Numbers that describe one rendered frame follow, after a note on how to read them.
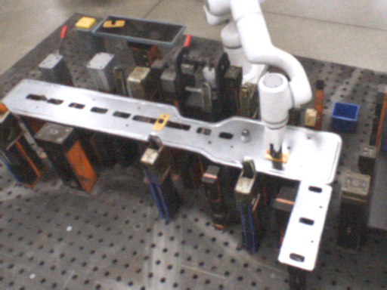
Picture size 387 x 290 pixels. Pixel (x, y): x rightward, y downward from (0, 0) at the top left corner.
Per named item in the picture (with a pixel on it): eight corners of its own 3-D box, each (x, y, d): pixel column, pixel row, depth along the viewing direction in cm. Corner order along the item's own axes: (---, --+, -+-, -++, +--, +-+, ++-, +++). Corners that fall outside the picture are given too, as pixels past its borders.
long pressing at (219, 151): (-11, 113, 184) (-13, 111, 183) (25, 78, 199) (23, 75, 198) (332, 188, 145) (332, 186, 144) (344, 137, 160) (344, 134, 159)
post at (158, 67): (169, 134, 208) (150, 66, 180) (174, 125, 211) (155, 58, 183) (179, 135, 207) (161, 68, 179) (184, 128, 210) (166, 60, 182)
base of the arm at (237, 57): (233, 53, 233) (227, 24, 220) (266, 61, 225) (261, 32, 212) (215, 77, 223) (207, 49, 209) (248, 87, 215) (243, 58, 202)
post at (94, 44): (105, 103, 227) (74, 29, 196) (113, 93, 232) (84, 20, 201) (118, 106, 224) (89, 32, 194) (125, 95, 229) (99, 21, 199)
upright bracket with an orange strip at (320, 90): (311, 171, 186) (315, 79, 151) (312, 168, 187) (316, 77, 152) (319, 172, 185) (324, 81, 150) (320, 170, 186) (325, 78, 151)
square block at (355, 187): (333, 250, 161) (340, 189, 136) (337, 230, 166) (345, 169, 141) (357, 256, 159) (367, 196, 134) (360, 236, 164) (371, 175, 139)
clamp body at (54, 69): (64, 125, 218) (32, 66, 192) (77, 109, 225) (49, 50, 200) (82, 129, 215) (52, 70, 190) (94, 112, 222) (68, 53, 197)
